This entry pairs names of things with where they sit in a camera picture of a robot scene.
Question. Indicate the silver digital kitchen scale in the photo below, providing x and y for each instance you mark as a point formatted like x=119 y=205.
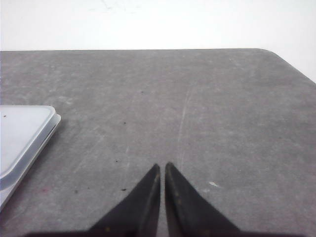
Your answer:
x=24 y=132

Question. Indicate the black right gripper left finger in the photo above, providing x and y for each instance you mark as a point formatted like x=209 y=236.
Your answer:
x=137 y=214

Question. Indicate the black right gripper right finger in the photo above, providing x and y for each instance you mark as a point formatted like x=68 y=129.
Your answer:
x=188 y=213

